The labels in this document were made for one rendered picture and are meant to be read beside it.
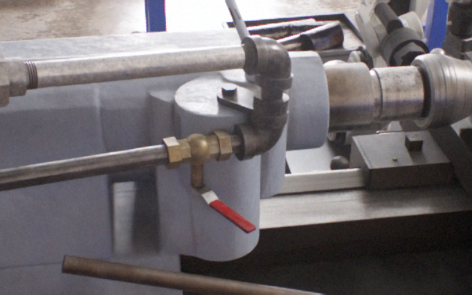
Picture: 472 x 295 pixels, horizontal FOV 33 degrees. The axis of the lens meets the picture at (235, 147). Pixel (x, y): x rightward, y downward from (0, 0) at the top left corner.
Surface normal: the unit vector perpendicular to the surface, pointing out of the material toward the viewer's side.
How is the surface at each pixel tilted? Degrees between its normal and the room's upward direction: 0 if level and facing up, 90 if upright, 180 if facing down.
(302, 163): 0
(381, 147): 0
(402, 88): 48
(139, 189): 0
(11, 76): 63
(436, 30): 90
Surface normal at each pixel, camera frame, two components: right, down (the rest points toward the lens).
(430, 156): 0.00, -0.85
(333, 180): 0.10, -0.24
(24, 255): 0.13, 0.12
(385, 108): 0.15, 0.48
